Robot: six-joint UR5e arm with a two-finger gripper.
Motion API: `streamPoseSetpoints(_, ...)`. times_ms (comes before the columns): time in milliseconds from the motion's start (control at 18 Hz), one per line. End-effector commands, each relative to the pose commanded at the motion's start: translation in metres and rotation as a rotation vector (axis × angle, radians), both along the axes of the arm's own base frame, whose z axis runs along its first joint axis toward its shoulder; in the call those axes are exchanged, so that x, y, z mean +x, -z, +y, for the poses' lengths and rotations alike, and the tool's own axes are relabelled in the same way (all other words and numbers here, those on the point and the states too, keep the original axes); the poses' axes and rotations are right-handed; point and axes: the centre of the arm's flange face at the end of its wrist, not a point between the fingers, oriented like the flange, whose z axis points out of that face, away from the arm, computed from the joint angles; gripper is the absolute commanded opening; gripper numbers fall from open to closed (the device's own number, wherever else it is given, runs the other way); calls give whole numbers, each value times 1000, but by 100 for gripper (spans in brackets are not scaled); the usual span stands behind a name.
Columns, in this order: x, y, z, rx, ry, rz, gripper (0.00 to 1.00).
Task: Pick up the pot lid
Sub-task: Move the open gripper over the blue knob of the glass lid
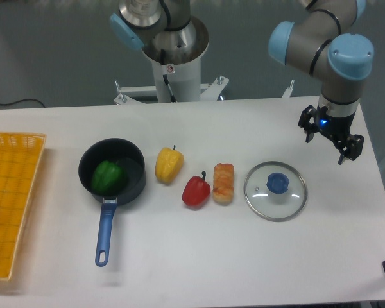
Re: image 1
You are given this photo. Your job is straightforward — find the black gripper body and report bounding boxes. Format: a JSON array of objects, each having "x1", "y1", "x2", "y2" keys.
[{"x1": 311, "y1": 102, "x2": 356, "y2": 145}]

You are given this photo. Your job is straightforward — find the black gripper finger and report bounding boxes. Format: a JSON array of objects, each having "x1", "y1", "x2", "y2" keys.
[
  {"x1": 335, "y1": 134, "x2": 364, "y2": 165},
  {"x1": 298, "y1": 105, "x2": 318, "y2": 143}
]

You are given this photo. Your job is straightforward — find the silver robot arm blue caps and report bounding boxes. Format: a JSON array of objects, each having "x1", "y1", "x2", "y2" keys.
[{"x1": 110, "y1": 1, "x2": 374, "y2": 161}]

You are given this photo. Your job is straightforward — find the glass pot lid blue knob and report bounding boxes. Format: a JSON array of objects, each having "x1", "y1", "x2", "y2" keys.
[{"x1": 243, "y1": 161, "x2": 308, "y2": 222}]

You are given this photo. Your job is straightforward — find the toasted bread roll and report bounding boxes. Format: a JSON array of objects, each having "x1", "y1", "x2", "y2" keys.
[{"x1": 212, "y1": 163, "x2": 234, "y2": 205}]

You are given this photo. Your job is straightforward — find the red bell pepper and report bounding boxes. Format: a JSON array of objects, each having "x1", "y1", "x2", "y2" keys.
[{"x1": 182, "y1": 171, "x2": 211, "y2": 207}]

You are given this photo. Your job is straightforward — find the yellow bell pepper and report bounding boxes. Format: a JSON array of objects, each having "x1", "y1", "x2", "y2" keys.
[{"x1": 155, "y1": 145, "x2": 184, "y2": 184}]

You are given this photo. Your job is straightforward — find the green bell pepper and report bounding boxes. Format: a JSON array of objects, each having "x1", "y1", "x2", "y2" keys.
[{"x1": 90, "y1": 160, "x2": 127, "y2": 196}]

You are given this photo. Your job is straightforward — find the yellow woven basket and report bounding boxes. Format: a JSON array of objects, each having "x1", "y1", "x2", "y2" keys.
[{"x1": 0, "y1": 132, "x2": 46, "y2": 281}]

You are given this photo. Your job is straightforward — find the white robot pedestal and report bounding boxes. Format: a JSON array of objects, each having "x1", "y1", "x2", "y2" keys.
[{"x1": 142, "y1": 16, "x2": 209, "y2": 103}]

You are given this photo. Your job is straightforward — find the black cable on pedestal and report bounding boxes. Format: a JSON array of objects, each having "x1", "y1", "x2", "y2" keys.
[{"x1": 160, "y1": 48, "x2": 178, "y2": 103}]

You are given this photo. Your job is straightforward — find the white metal base frame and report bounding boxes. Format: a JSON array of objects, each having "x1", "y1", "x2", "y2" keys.
[{"x1": 113, "y1": 75, "x2": 295, "y2": 105}]

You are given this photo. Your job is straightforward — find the dark pot blue handle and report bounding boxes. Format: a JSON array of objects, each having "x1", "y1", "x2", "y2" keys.
[{"x1": 78, "y1": 138, "x2": 146, "y2": 267}]

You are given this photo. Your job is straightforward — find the black cable on floor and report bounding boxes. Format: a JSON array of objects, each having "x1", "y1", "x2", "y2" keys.
[{"x1": 0, "y1": 98, "x2": 46, "y2": 108}]

